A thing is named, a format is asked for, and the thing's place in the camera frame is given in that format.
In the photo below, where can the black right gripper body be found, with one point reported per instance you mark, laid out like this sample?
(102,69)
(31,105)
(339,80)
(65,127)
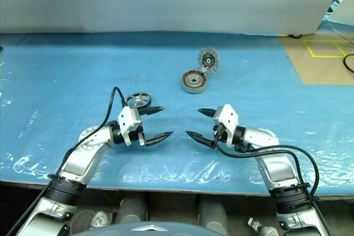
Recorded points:
(219,133)

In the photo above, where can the grey robot torso cover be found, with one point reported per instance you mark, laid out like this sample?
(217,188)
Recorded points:
(143,229)

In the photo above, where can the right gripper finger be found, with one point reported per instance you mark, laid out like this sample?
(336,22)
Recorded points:
(200,138)
(207,112)

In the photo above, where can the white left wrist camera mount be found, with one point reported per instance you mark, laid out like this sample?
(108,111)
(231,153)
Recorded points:
(128,121)

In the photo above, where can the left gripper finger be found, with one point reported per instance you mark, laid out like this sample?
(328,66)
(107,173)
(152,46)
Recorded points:
(152,110)
(159,138)

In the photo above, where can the blue plastic table cover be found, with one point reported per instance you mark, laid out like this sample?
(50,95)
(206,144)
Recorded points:
(69,75)

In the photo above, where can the yellow tape square outline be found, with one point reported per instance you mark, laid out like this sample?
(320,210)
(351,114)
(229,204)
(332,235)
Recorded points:
(311,49)

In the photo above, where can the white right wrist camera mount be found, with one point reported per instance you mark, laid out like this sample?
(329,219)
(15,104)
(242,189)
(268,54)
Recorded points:
(228,121)

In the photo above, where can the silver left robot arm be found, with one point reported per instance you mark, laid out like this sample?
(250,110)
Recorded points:
(83,161)

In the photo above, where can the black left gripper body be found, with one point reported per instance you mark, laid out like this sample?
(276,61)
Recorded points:
(139,125)

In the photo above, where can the brown cardboard floor sheet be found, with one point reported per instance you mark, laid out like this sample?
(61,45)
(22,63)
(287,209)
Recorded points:
(318,67)

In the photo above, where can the small silver metal part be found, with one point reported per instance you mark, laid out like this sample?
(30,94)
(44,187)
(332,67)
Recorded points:
(255,223)

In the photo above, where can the grey rounded cylinder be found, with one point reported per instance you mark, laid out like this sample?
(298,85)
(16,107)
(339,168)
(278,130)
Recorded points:
(132,214)
(213,214)

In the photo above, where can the white crumpled printed bag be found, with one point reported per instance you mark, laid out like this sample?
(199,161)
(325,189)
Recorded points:
(99,219)

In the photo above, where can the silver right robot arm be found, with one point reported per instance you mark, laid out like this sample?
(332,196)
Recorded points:
(276,164)

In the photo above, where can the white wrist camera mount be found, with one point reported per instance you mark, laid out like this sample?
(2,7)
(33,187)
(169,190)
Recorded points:
(228,121)
(128,121)

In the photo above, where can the motor stator with copper windings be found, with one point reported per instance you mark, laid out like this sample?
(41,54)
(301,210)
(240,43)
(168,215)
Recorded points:
(194,82)

